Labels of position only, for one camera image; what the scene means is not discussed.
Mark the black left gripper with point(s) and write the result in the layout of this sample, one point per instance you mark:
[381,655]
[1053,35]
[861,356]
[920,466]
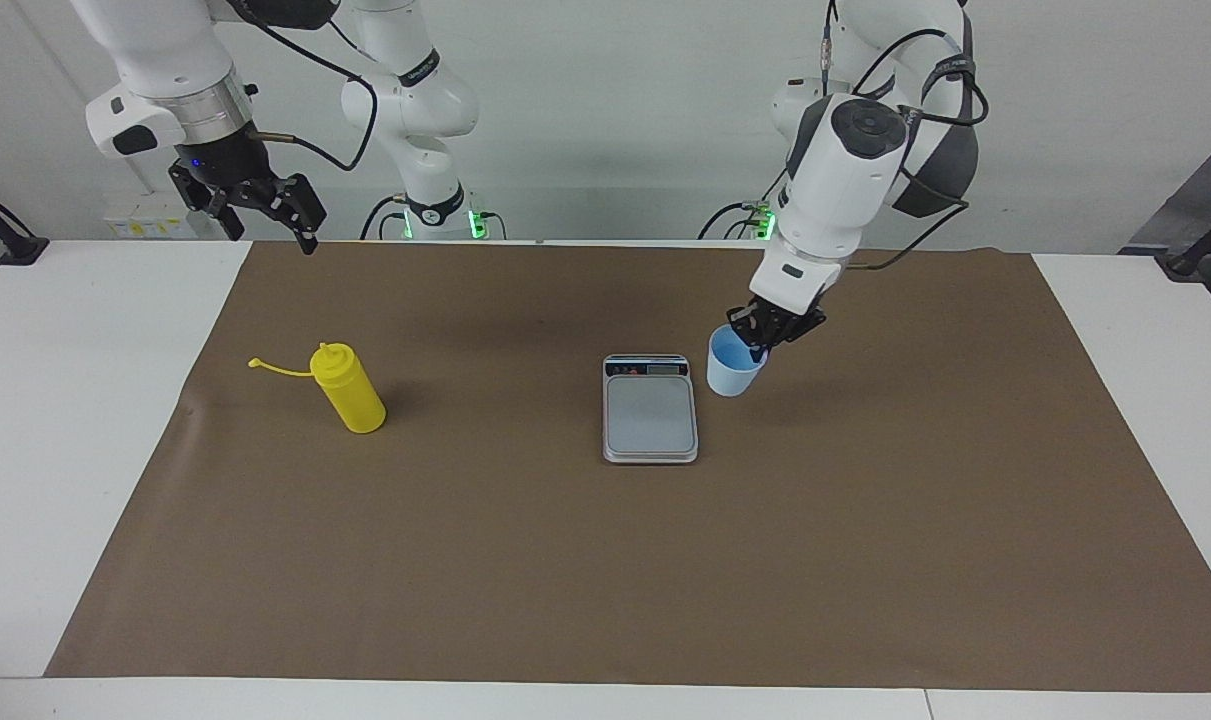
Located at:
[770,315]

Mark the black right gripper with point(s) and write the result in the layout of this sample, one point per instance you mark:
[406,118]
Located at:
[225,160]

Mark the light blue plastic cup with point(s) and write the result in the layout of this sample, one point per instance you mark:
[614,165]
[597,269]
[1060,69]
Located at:
[730,375]

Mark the yellow squeeze bottle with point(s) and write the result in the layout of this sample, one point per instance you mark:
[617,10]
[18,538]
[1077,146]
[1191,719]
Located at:
[355,400]

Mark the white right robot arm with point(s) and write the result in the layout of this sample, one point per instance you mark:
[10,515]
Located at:
[165,40]

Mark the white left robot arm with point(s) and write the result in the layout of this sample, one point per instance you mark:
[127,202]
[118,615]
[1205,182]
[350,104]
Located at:
[845,190]

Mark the silver digital kitchen scale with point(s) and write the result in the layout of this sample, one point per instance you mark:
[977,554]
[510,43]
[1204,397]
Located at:
[650,415]

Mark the black clamp stand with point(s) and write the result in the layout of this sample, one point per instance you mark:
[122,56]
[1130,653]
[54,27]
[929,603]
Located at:
[25,248]
[1180,265]

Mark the brown paper table mat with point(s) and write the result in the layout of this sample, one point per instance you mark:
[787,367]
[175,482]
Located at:
[565,580]

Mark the dark grey panel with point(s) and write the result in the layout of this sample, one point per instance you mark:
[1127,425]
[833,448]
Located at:
[1205,190]

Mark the white wall socket strip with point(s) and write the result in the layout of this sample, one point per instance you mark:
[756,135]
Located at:
[135,228]

